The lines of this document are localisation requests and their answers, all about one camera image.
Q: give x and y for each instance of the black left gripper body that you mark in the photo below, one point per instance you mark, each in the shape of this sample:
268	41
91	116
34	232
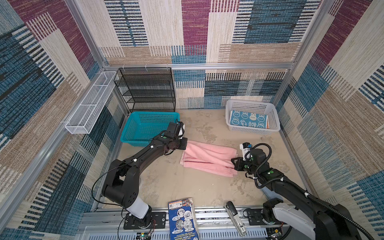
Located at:
179	144

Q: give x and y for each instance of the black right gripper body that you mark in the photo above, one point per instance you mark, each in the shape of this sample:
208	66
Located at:
246	166

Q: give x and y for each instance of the pink terry towel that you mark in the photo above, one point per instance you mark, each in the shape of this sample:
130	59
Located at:
209	158

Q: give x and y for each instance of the blue bunny pattern towel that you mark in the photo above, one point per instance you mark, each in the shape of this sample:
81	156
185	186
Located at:
247	119

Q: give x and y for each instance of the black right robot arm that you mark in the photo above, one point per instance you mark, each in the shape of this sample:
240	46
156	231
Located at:
313	217

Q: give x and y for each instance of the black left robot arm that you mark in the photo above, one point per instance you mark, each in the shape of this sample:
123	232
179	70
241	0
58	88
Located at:
122	181

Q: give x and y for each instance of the teal plastic basket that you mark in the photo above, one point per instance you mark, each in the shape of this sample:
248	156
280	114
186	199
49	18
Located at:
143	126

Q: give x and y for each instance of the black silver stapler tool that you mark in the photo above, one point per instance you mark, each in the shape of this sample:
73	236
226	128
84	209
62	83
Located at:
235	218

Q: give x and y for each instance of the white plastic basket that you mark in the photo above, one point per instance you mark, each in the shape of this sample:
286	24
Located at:
254	107

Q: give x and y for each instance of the blue printed package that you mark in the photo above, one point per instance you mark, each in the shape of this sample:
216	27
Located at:
182	220

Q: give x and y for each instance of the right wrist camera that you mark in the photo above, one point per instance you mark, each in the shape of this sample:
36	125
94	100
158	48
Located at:
245	148

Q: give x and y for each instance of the black wire shelf rack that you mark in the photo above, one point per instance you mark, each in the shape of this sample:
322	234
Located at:
147	89

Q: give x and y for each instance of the white wire mesh tray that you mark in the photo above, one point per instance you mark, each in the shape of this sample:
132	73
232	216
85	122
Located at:
86	114

